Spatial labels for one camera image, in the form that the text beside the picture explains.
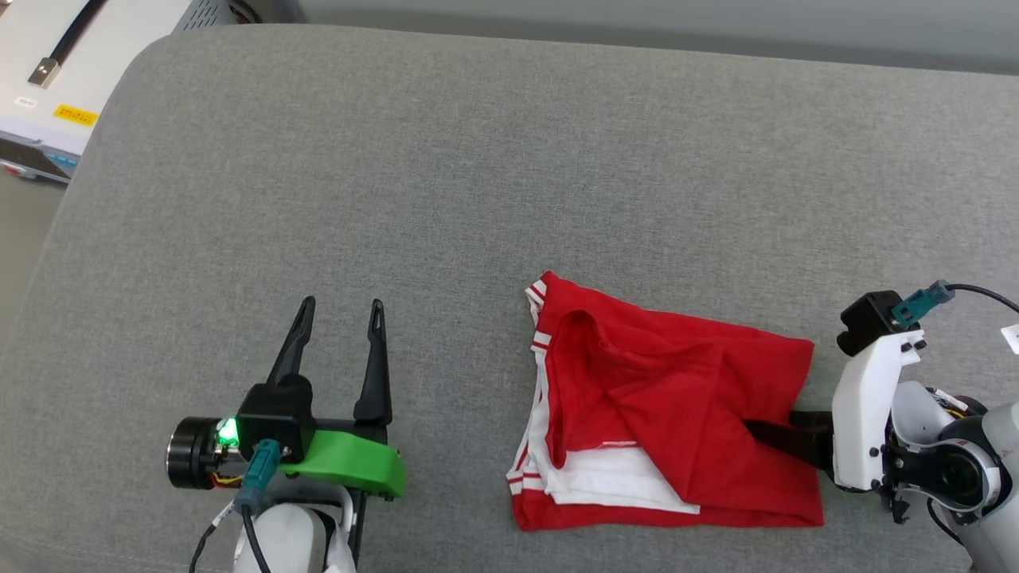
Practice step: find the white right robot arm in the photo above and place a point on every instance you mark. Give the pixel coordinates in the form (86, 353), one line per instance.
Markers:
(1003, 446)

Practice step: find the white partition panel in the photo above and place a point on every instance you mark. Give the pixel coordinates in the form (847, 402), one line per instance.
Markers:
(716, 6)

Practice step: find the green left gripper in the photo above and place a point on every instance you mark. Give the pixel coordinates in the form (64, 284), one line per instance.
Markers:
(350, 465)

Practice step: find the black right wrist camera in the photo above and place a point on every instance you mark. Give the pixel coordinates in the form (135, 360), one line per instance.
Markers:
(864, 318)

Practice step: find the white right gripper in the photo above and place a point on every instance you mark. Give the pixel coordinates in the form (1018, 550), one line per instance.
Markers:
(860, 422)

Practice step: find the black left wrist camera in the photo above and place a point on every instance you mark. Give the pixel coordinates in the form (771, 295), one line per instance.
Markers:
(275, 414)

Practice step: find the white equipment box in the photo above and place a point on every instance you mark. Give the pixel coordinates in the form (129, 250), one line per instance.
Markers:
(119, 72)

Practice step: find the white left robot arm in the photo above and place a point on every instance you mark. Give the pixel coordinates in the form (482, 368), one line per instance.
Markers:
(286, 533)

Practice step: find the yellow warning label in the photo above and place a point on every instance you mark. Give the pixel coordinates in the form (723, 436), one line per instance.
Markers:
(76, 115)

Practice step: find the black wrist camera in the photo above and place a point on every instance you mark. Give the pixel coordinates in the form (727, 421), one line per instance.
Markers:
(864, 318)
(275, 414)

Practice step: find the red white basketball jersey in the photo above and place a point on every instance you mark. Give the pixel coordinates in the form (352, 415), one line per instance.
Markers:
(677, 382)

